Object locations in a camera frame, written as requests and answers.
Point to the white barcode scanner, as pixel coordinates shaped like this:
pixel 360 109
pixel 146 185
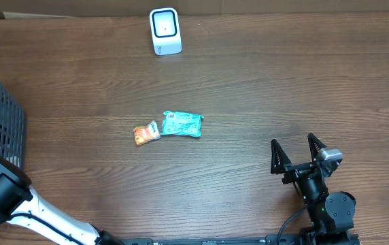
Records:
pixel 165 30

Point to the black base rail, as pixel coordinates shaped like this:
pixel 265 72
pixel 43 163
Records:
pixel 232 241

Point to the large teal snack packet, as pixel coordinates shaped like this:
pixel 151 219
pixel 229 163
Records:
pixel 182 123

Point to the small orange snack packet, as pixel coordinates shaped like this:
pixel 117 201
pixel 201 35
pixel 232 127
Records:
pixel 145 134

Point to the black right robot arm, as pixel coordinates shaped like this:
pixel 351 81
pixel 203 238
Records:
pixel 331 214

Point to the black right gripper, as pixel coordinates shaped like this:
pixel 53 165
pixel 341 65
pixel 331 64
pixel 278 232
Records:
pixel 282 165

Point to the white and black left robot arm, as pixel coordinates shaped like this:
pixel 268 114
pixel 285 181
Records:
pixel 21 205

